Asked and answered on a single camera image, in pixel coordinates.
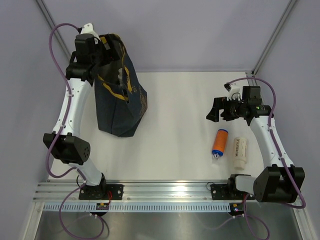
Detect orange blue tube bottle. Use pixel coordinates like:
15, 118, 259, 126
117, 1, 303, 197
211, 129, 229, 160

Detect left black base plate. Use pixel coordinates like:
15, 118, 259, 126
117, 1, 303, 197
78, 184, 124, 200

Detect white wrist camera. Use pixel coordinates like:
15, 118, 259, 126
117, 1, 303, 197
224, 83, 241, 101
78, 23, 100, 43

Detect slotted grey cable duct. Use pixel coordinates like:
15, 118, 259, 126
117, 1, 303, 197
43, 202, 231, 213

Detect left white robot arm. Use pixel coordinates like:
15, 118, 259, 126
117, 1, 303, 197
43, 33, 118, 200

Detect clear bottle black cap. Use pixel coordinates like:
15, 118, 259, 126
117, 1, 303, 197
117, 68, 125, 87

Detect aluminium mounting rail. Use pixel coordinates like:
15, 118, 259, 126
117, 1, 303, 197
32, 181, 213, 203

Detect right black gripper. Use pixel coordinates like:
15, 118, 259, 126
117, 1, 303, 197
206, 95, 247, 122

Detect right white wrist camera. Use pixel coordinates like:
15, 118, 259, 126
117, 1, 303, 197
224, 83, 241, 101

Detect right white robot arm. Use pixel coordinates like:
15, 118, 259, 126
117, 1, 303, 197
206, 83, 305, 204

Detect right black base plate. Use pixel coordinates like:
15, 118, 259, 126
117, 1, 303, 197
209, 183, 248, 201

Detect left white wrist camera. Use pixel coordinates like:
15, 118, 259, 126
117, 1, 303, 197
78, 23, 100, 43

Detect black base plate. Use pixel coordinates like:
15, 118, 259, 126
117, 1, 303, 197
78, 184, 124, 200
209, 183, 248, 201

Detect cream Murrayle bottle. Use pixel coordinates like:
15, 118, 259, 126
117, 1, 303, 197
232, 137, 248, 171

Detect dark blue canvas bag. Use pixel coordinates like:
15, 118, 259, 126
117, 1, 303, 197
94, 35, 148, 138

